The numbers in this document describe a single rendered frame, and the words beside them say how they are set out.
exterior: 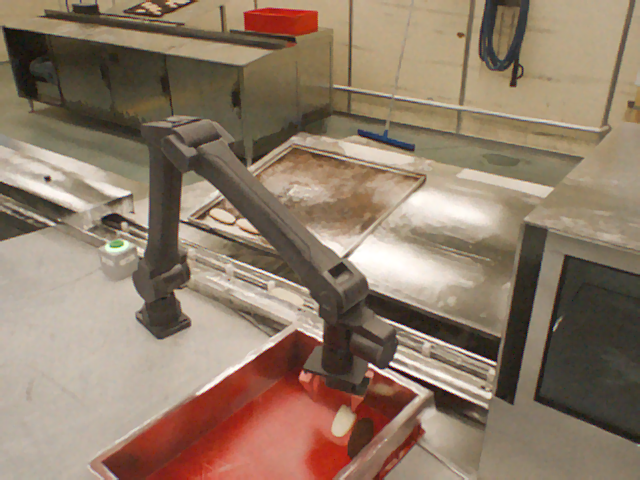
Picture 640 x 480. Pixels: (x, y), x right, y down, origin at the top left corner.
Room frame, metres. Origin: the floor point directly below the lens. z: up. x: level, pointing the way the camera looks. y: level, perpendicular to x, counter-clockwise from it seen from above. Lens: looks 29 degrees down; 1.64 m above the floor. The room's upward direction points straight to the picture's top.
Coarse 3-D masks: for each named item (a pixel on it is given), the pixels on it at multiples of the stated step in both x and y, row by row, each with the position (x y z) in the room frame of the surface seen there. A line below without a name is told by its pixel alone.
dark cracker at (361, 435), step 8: (360, 424) 0.80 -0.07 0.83; (368, 424) 0.80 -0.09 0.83; (352, 432) 0.78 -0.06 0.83; (360, 432) 0.78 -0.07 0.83; (368, 432) 0.78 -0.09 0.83; (352, 440) 0.76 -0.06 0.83; (360, 440) 0.76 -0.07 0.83; (368, 440) 0.76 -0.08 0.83; (352, 448) 0.74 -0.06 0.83; (360, 448) 0.74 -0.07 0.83; (352, 456) 0.73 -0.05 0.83
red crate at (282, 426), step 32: (288, 384) 0.91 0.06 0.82; (320, 384) 0.91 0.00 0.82; (256, 416) 0.83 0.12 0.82; (288, 416) 0.83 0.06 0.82; (320, 416) 0.83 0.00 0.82; (384, 416) 0.82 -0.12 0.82; (192, 448) 0.75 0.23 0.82; (224, 448) 0.75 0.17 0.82; (256, 448) 0.75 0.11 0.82; (288, 448) 0.75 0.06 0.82; (320, 448) 0.75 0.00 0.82
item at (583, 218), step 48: (624, 144) 0.96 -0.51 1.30; (576, 192) 0.76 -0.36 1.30; (624, 192) 0.76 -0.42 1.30; (528, 240) 0.70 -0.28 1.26; (576, 240) 0.63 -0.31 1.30; (624, 240) 0.62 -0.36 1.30; (528, 288) 0.74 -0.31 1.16; (528, 336) 0.65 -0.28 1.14; (528, 384) 0.65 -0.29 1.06; (528, 432) 0.64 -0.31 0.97; (576, 432) 0.60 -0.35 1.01
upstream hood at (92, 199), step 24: (0, 168) 1.88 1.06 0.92; (24, 168) 1.88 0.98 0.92; (48, 168) 1.88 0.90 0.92; (0, 192) 1.79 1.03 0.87; (24, 192) 1.70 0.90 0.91; (48, 192) 1.67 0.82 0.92; (72, 192) 1.67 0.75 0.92; (96, 192) 1.67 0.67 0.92; (120, 192) 1.67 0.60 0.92; (72, 216) 1.56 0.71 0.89; (96, 216) 1.57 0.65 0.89
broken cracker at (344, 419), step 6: (342, 408) 0.84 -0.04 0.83; (348, 408) 0.84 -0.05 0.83; (336, 414) 0.82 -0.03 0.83; (342, 414) 0.82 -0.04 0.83; (348, 414) 0.82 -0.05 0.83; (354, 414) 0.82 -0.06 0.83; (336, 420) 0.81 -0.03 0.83; (342, 420) 0.81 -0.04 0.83; (348, 420) 0.81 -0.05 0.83; (354, 420) 0.81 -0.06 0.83; (336, 426) 0.79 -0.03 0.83; (342, 426) 0.79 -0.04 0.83; (348, 426) 0.79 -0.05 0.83; (336, 432) 0.78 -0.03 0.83; (342, 432) 0.78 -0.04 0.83
